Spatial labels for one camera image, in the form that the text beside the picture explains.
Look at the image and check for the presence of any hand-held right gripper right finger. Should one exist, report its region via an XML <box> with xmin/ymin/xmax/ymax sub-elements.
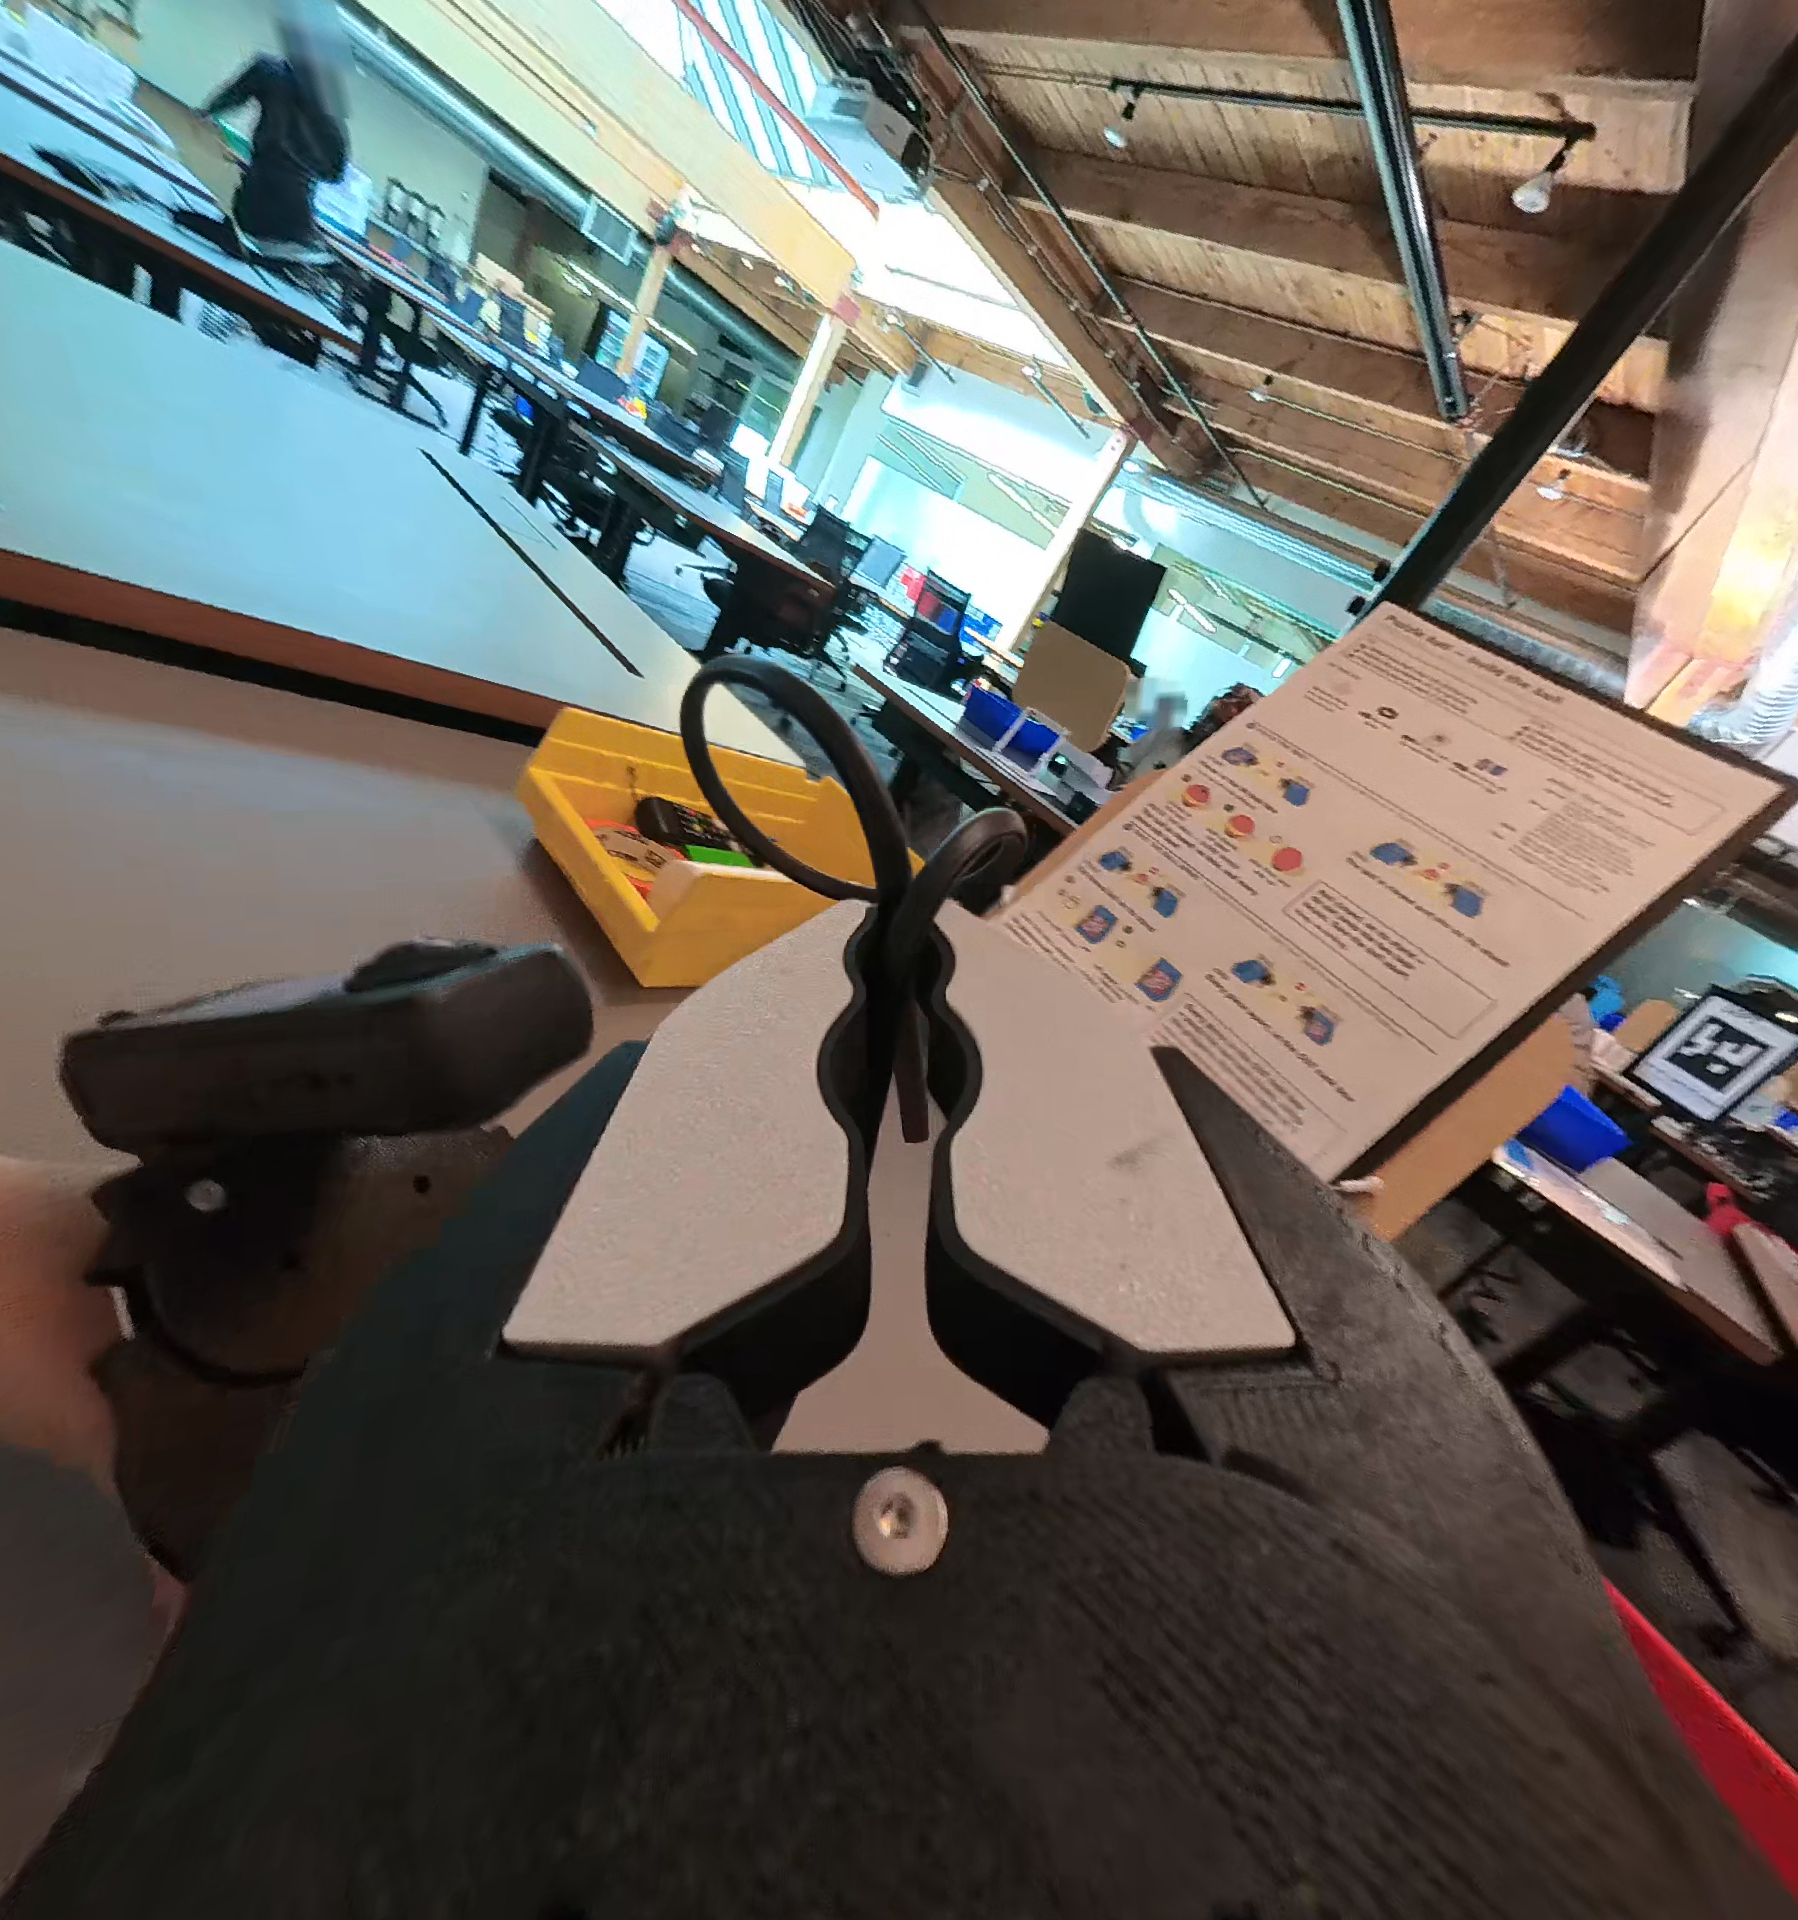
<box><xmin>925</xmin><ymin>901</ymin><xmax>1304</xmax><ymax>1406</ymax></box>

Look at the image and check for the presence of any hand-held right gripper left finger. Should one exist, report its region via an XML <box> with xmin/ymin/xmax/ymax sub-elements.
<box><xmin>502</xmin><ymin>901</ymin><xmax>887</xmax><ymax>1389</ymax></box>

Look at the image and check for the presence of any yellow plastic bin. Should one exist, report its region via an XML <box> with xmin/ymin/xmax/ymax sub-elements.
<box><xmin>518</xmin><ymin>707</ymin><xmax>919</xmax><ymax>994</ymax></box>

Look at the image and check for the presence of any thin black cable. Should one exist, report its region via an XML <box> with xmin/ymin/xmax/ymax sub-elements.
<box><xmin>678</xmin><ymin>652</ymin><xmax>1040</xmax><ymax>1148</ymax></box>

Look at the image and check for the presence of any red plastic bin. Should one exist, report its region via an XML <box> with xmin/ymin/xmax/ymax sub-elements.
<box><xmin>1604</xmin><ymin>1584</ymin><xmax>1798</xmax><ymax>1920</ymax></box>

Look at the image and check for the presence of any person's left hand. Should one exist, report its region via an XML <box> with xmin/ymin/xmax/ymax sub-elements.
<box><xmin>0</xmin><ymin>1143</ymin><xmax>128</xmax><ymax>1486</ymax></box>

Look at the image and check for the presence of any black remote control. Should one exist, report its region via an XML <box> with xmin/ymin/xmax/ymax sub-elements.
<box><xmin>636</xmin><ymin>795</ymin><xmax>758</xmax><ymax>876</ymax></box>

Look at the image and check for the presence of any printed instruction sheet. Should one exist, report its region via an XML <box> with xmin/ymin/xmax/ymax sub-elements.
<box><xmin>990</xmin><ymin>601</ymin><xmax>1798</xmax><ymax>1186</ymax></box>

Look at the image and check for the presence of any blue plastic bin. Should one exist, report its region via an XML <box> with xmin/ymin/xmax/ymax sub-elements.
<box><xmin>1516</xmin><ymin>1087</ymin><xmax>1638</xmax><ymax>1176</ymax></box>
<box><xmin>962</xmin><ymin>685</ymin><xmax>1070</xmax><ymax>758</ymax></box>

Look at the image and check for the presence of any wood-edged work table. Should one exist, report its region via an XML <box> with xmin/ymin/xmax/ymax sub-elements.
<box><xmin>0</xmin><ymin>211</ymin><xmax>813</xmax><ymax>753</ymax></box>

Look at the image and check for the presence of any black panel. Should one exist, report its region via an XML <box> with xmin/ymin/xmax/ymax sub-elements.
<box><xmin>1051</xmin><ymin>537</ymin><xmax>1171</xmax><ymax>666</ymax></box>

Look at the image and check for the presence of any black white marker sign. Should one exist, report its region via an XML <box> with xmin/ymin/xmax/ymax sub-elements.
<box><xmin>1635</xmin><ymin>985</ymin><xmax>1798</xmax><ymax>1133</ymax></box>

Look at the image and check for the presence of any black vertical pole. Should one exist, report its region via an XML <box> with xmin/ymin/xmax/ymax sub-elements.
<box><xmin>1379</xmin><ymin>0</ymin><xmax>1798</xmax><ymax>616</ymax></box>

